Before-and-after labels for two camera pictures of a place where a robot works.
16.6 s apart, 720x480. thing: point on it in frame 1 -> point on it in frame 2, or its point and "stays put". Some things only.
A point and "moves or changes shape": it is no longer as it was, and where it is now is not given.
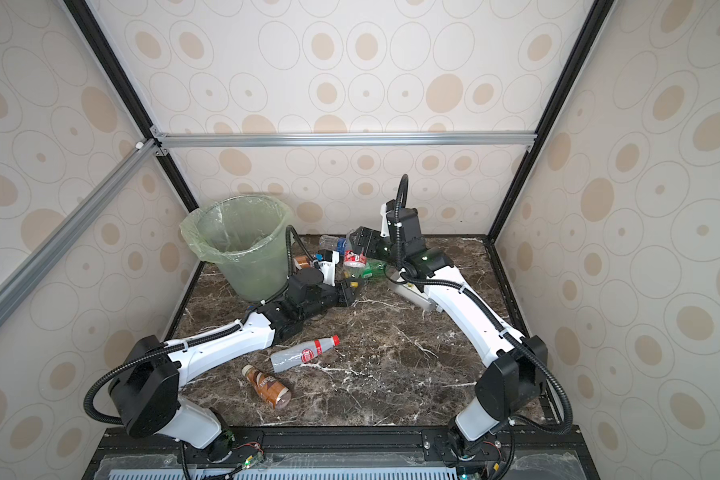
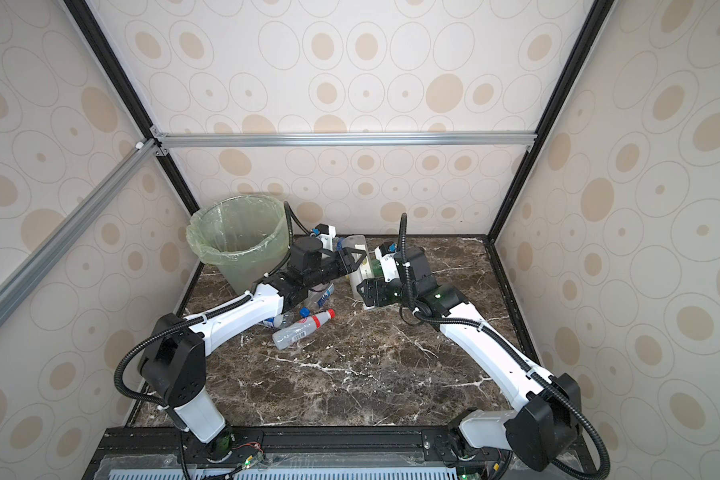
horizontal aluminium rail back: [165, 143] stays put
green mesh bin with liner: [245, 235] stays put
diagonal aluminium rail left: [1, 302] stays put
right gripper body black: [378, 247] -> [385, 292]
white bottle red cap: [305, 353] moves or changes shape
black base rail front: [529, 451] stays put
